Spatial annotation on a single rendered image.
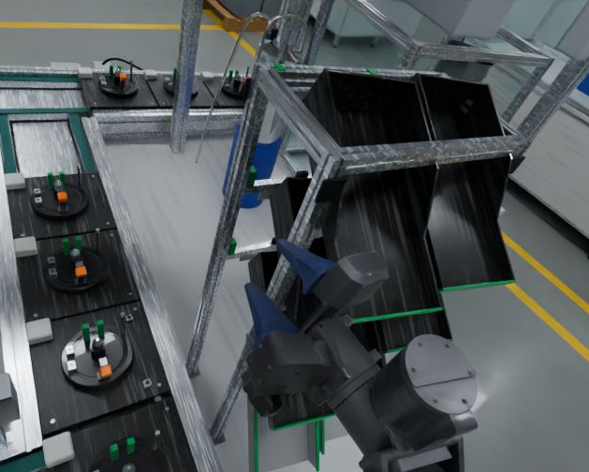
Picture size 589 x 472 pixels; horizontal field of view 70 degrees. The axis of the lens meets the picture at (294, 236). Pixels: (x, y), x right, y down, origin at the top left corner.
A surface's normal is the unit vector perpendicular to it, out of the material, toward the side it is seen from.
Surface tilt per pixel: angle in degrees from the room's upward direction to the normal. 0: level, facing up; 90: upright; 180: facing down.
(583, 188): 90
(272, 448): 45
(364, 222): 25
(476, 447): 0
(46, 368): 0
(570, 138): 90
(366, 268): 17
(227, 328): 0
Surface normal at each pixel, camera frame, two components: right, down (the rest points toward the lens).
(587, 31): -0.85, 0.16
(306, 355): 0.53, -0.69
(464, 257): 0.38, -0.30
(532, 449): 0.28, -0.68
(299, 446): 0.41, 0.04
